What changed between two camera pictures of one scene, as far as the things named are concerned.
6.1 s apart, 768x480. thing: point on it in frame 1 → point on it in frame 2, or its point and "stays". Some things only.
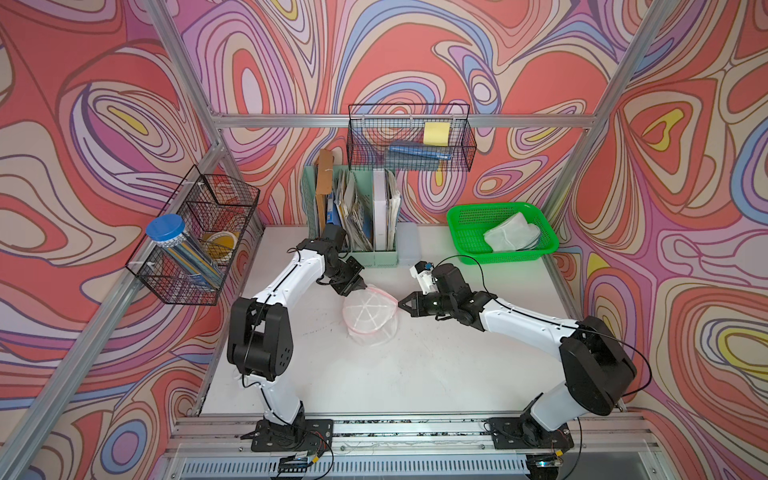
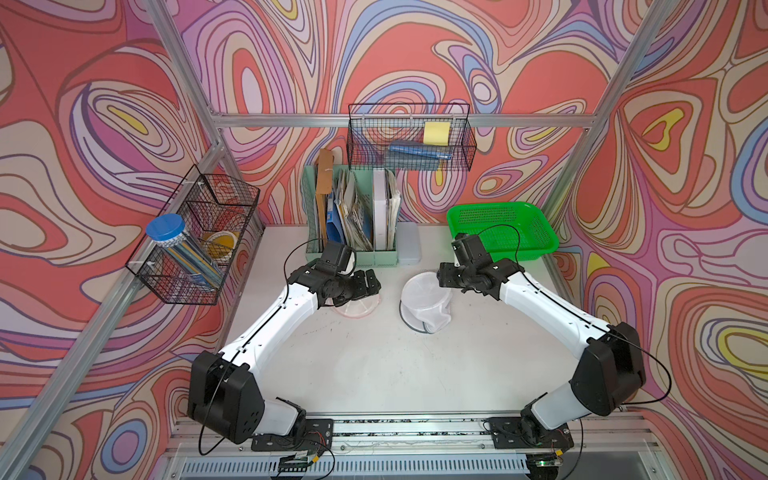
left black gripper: [355, 276] → [360, 288]
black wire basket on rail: [410, 137] stays
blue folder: [332, 213] stays
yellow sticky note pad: [436, 133] stays
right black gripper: [417, 302] → [444, 275]
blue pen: [421, 151] stays
